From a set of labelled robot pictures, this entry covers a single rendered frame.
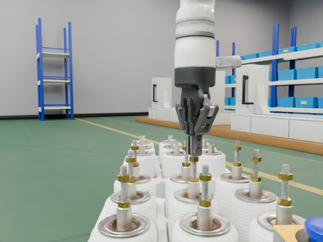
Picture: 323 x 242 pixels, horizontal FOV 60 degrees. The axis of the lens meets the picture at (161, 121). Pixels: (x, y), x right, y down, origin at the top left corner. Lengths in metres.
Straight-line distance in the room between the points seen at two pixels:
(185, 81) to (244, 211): 0.25
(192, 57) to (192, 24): 0.05
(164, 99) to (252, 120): 2.20
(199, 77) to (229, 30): 8.48
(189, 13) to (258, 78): 2.77
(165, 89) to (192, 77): 4.44
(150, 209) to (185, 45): 0.29
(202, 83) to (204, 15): 0.11
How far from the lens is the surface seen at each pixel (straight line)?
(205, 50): 0.50
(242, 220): 0.55
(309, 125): 2.63
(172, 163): 0.91
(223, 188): 0.66
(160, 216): 0.65
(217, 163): 0.94
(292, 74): 6.07
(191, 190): 0.54
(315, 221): 0.29
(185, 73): 0.49
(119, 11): 7.24
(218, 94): 3.80
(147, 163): 0.91
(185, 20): 0.51
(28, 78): 6.53
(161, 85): 4.91
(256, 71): 3.23
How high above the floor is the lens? 0.44
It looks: 5 degrees down
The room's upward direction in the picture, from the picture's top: straight up
